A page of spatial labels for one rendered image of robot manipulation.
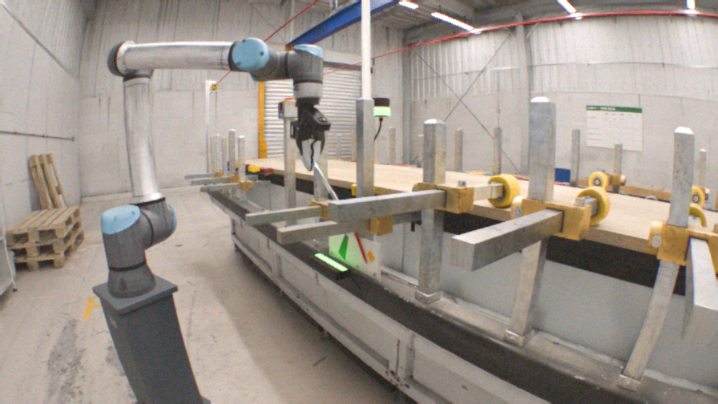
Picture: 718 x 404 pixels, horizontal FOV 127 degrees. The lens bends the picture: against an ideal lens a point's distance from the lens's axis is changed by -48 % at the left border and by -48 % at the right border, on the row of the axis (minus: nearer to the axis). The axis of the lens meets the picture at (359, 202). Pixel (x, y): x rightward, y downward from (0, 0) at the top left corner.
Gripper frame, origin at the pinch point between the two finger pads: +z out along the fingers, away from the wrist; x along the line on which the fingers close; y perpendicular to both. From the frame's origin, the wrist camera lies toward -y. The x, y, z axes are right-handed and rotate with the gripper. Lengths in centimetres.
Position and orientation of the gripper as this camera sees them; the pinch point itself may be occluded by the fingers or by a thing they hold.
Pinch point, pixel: (311, 167)
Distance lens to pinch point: 100.4
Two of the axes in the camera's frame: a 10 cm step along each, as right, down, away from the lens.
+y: -5.7, -1.4, 8.1
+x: -8.2, 1.0, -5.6
